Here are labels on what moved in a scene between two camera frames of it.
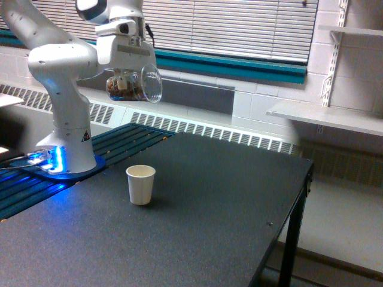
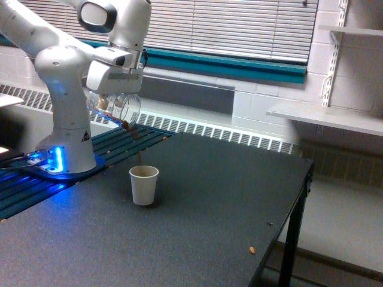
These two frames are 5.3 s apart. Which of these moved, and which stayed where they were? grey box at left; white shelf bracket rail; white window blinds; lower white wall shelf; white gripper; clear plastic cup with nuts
Moved: white gripper; clear plastic cup with nuts
Stayed: white window blinds; grey box at left; lower white wall shelf; white shelf bracket rail
